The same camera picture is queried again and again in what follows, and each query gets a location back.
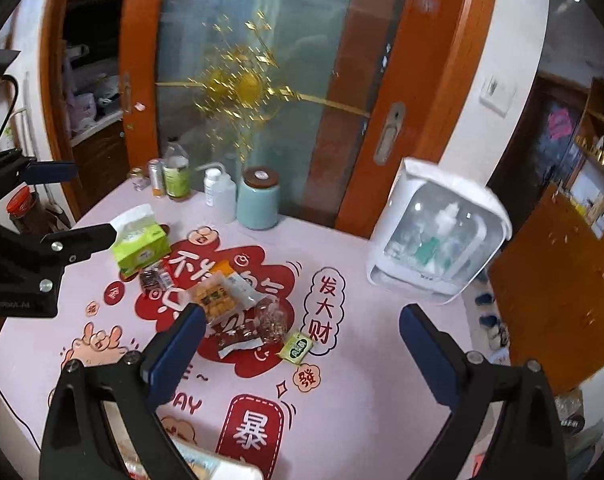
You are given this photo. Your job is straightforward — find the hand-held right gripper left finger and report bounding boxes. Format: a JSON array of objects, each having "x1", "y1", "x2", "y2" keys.
[{"x1": 38, "y1": 304, "x2": 207, "y2": 480}]

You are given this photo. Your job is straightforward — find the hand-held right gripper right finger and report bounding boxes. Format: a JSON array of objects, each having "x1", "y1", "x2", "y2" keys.
[{"x1": 399, "y1": 304, "x2": 567, "y2": 480}]

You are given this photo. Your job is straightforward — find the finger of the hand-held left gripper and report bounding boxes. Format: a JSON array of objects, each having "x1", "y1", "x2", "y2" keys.
[
  {"x1": 12, "y1": 222, "x2": 120, "y2": 281},
  {"x1": 0, "y1": 149, "x2": 79, "y2": 196}
]

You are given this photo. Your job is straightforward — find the brown wafer packet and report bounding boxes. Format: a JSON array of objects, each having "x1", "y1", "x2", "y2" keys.
[{"x1": 217, "y1": 329, "x2": 263, "y2": 359}]

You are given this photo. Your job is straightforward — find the orange cracker packet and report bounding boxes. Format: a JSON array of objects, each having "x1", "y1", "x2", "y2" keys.
[{"x1": 189, "y1": 260, "x2": 277, "y2": 328}]

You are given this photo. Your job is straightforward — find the small dark snack packet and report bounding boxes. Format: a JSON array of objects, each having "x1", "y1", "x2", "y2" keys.
[{"x1": 139, "y1": 266, "x2": 173, "y2": 291}]

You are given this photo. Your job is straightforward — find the clear nut candy packet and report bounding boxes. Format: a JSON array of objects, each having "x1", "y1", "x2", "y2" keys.
[{"x1": 254, "y1": 297, "x2": 295, "y2": 343}]

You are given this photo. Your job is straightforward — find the small green snack packet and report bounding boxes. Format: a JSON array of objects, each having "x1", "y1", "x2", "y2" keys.
[{"x1": 278, "y1": 331, "x2": 315, "y2": 366}]

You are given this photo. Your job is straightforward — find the white rectangular tray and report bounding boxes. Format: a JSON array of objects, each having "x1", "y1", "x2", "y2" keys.
[{"x1": 117, "y1": 435, "x2": 263, "y2": 480}]

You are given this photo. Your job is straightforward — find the red-lidded storage jar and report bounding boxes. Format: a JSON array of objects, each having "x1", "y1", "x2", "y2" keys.
[{"x1": 4, "y1": 185, "x2": 70, "y2": 238}]

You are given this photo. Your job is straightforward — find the green tissue box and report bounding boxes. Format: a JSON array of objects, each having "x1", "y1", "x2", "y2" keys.
[{"x1": 109, "y1": 205, "x2": 171, "y2": 278}]

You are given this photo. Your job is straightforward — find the silver metal can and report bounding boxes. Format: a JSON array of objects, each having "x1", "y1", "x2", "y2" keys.
[{"x1": 148, "y1": 159, "x2": 165, "y2": 197}]

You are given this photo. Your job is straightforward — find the white bottle steriliser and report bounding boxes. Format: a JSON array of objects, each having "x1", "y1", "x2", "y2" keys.
[{"x1": 366, "y1": 156, "x2": 512, "y2": 307}]

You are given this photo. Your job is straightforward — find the glass bottle with green label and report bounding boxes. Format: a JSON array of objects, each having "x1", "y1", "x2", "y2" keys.
[{"x1": 162, "y1": 137, "x2": 190, "y2": 202}]

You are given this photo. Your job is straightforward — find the white pill bottle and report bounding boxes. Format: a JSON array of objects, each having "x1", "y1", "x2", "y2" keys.
[{"x1": 204, "y1": 167, "x2": 223, "y2": 207}]

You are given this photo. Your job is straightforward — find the white squeeze bottle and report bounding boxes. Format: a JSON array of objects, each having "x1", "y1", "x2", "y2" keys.
[{"x1": 197, "y1": 162, "x2": 237, "y2": 223}]

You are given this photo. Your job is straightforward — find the teal canister with brown lid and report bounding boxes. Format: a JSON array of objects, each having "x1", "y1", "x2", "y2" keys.
[{"x1": 237, "y1": 166, "x2": 281, "y2": 231}]

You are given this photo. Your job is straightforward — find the gold door ornament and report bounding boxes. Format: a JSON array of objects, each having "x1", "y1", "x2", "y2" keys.
[{"x1": 157, "y1": 10, "x2": 373, "y2": 161}]

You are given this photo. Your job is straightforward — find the wooden shelf with bottles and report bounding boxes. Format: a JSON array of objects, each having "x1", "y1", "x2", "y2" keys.
[{"x1": 562, "y1": 77, "x2": 604, "y2": 238}]

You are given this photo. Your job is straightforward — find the wooden sliding glass door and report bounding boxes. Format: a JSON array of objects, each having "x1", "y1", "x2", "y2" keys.
[{"x1": 39, "y1": 0, "x2": 500, "y2": 241}]

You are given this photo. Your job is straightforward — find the pink wall poster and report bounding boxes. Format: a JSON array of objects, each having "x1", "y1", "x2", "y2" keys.
[{"x1": 546, "y1": 107, "x2": 580, "y2": 141}]

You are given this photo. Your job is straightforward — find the white wall switch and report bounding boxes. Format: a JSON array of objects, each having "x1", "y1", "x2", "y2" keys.
[{"x1": 480, "y1": 75, "x2": 517, "y2": 113}]

